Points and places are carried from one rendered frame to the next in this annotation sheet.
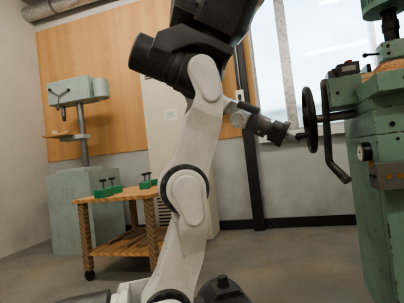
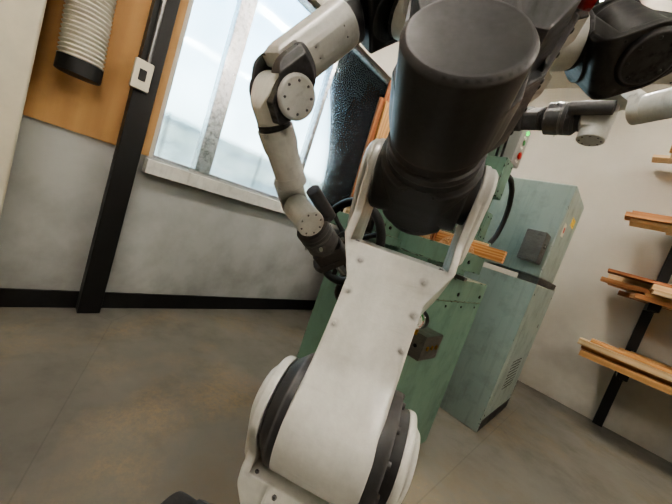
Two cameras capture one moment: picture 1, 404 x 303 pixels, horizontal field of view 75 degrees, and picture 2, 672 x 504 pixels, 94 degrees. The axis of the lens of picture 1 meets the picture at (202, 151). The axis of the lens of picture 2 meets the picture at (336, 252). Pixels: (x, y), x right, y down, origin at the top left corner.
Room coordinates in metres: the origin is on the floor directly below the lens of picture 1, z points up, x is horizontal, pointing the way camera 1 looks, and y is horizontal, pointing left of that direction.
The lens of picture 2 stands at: (0.71, 0.44, 0.87)
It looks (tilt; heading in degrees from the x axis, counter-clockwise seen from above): 6 degrees down; 296
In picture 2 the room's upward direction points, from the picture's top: 19 degrees clockwise
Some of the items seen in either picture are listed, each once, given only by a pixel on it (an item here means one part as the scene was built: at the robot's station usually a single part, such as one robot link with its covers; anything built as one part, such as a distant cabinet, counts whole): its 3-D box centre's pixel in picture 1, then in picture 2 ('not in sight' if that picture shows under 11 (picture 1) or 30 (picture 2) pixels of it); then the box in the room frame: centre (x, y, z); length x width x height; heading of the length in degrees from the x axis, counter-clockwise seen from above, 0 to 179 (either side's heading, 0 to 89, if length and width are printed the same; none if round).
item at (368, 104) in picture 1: (383, 107); (394, 250); (1.06, -0.74, 0.82); 0.40 x 0.21 x 0.04; 163
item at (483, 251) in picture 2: not in sight; (431, 235); (0.96, -0.77, 0.92); 0.54 x 0.02 x 0.04; 163
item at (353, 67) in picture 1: (340, 73); not in sight; (1.10, -0.61, 0.99); 0.13 x 0.11 x 0.06; 163
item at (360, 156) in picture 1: (366, 154); (417, 321); (0.86, -0.52, 0.65); 0.06 x 0.04 x 0.08; 163
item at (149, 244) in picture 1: (140, 218); not in sight; (1.93, 0.50, 0.32); 0.66 x 0.57 x 0.64; 162
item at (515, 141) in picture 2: not in sight; (514, 146); (0.82, -1.07, 1.40); 0.10 x 0.06 x 0.16; 73
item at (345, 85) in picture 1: (343, 89); (382, 219); (1.11, -0.62, 0.91); 0.15 x 0.14 x 0.09; 163
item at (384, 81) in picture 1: (367, 97); (390, 235); (1.08, -0.70, 0.87); 0.61 x 0.30 x 0.06; 163
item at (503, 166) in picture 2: not in sight; (494, 178); (0.84, -0.96, 1.22); 0.09 x 0.08 x 0.15; 73
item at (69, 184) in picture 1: (86, 162); not in sight; (2.52, 1.10, 0.79); 0.62 x 0.48 x 1.58; 76
